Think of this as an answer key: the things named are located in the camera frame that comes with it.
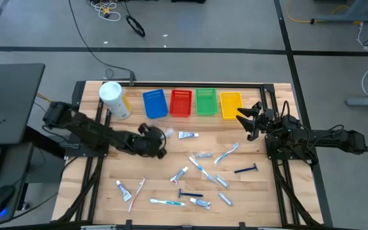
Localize red plastic basket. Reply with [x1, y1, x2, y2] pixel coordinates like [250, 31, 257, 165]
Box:
[169, 89, 193, 118]

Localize red white toothbrush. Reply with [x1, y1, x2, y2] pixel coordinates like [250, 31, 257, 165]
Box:
[127, 177, 146, 213]

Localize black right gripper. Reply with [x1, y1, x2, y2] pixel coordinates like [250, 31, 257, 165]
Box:
[236, 102, 277, 142]

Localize coiled white cable yellow plug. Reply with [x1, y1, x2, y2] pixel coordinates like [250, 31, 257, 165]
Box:
[89, 0, 122, 22]

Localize black aluminium table frame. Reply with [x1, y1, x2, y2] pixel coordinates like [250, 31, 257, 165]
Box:
[51, 79, 334, 230]

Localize dark grey desk top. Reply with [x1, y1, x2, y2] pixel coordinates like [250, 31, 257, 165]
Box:
[0, 63, 46, 146]

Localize black computer mouse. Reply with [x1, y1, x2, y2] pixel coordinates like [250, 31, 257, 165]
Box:
[0, 185, 16, 218]

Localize yellow wires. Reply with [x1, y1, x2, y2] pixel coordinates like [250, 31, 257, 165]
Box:
[36, 92, 53, 104]

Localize grey desk leg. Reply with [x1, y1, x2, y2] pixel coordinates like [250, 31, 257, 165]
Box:
[314, 0, 368, 24]

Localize long black floor cable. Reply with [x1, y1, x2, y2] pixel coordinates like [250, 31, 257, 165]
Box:
[68, 0, 137, 88]

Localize white wipes canister yellow label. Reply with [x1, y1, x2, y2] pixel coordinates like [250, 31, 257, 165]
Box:
[98, 80, 133, 121]

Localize dark keyboard desk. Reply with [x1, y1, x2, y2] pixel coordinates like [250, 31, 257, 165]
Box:
[0, 142, 35, 224]

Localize teal white toothbrush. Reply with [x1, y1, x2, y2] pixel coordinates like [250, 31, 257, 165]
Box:
[149, 198, 187, 207]

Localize green plastic basket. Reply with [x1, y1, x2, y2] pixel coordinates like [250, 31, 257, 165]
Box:
[195, 88, 219, 116]

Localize grey desk foot bar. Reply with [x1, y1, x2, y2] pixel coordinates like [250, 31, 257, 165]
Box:
[345, 97, 368, 107]

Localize black cable ring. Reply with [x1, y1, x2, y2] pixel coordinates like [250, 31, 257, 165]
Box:
[125, 15, 146, 38]

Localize blue white toothbrush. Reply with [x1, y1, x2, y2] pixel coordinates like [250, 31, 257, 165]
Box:
[188, 155, 217, 183]
[213, 142, 240, 165]

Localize dark blue disposable razor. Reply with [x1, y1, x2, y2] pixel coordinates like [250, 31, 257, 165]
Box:
[234, 163, 259, 174]
[177, 188, 204, 199]

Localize yellow floor cable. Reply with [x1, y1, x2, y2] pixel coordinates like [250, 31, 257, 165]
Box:
[286, 0, 364, 26]

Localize yellow plastic basket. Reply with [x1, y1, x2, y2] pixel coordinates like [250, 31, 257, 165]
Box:
[219, 91, 244, 120]

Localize blue plastic basket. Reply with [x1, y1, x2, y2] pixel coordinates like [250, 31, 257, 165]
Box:
[142, 88, 169, 119]

